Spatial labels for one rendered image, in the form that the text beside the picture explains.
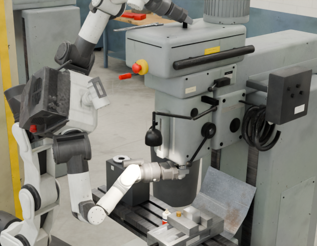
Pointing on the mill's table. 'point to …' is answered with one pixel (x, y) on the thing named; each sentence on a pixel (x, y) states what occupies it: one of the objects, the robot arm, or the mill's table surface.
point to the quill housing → (185, 126)
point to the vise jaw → (182, 224)
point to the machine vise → (212, 227)
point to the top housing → (182, 46)
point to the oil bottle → (165, 216)
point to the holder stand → (116, 169)
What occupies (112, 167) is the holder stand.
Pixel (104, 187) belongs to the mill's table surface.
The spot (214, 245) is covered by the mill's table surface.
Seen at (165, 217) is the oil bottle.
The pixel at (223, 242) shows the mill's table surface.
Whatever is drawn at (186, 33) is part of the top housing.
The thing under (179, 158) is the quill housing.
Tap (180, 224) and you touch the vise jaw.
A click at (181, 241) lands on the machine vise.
